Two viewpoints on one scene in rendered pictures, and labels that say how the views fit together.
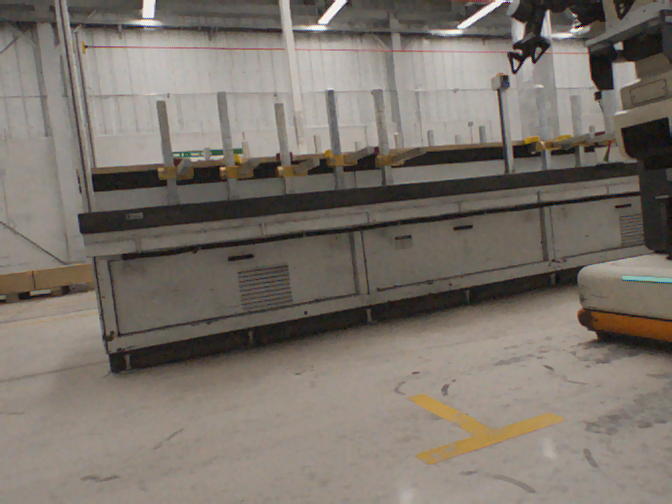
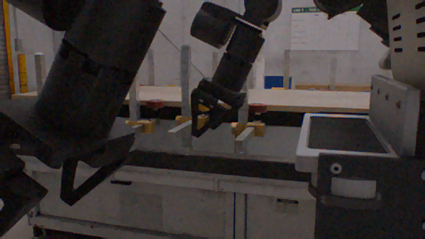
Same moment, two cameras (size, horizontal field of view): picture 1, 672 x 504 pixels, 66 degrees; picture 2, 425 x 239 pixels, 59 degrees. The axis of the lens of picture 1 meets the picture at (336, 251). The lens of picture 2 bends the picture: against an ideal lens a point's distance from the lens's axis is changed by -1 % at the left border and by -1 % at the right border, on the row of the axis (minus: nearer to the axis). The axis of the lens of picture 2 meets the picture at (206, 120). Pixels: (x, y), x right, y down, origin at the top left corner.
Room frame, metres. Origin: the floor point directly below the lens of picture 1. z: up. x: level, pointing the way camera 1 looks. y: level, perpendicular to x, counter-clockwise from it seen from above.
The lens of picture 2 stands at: (1.22, -1.13, 1.13)
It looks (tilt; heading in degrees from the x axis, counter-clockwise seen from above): 10 degrees down; 38
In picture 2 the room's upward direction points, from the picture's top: straight up
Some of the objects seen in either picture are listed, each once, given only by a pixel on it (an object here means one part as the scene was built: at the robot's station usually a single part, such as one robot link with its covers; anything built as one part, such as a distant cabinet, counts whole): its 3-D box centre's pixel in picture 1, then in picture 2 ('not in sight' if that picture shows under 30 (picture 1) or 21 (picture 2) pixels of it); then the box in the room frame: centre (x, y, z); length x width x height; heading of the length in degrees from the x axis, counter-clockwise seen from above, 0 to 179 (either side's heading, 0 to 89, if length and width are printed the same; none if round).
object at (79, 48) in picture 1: (91, 130); not in sight; (3.09, 1.34, 1.25); 0.15 x 0.08 x 1.10; 112
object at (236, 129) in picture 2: (389, 160); (248, 129); (2.54, -0.31, 0.82); 0.14 x 0.06 x 0.05; 112
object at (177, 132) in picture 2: (350, 158); (190, 125); (2.40, -0.12, 0.83); 0.43 x 0.03 x 0.04; 22
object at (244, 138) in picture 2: (398, 158); (249, 133); (2.49, -0.35, 0.82); 0.43 x 0.03 x 0.04; 22
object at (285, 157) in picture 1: (284, 155); (134, 110); (2.35, 0.18, 0.87); 0.04 x 0.04 x 0.48; 22
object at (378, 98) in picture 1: (382, 137); (243, 102); (2.53, -0.29, 0.93); 0.04 x 0.04 x 0.48; 22
